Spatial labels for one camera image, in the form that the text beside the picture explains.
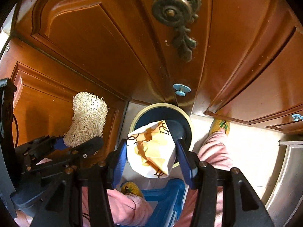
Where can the white orange paper bag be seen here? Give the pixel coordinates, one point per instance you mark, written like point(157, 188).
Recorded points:
point(151, 150)

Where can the wooden cabinet door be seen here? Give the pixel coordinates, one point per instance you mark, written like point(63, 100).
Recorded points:
point(110, 42)

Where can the ornate bronze door knob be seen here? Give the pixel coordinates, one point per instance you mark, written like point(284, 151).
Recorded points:
point(178, 14)

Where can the blue door stopper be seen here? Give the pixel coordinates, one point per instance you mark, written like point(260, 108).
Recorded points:
point(181, 90)

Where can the yellow slipper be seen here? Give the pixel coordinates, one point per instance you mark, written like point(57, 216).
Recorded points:
point(220, 126)

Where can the round black trash bin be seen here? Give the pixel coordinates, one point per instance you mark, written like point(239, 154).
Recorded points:
point(176, 119)

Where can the beige loofah sponge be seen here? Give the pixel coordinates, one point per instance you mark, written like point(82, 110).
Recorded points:
point(89, 118)

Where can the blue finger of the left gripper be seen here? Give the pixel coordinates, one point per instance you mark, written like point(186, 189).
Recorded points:
point(59, 143)
point(88, 148)

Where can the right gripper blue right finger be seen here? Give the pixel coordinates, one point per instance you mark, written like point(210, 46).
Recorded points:
point(188, 162)

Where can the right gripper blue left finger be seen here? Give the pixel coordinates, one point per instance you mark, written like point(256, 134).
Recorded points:
point(116, 161)

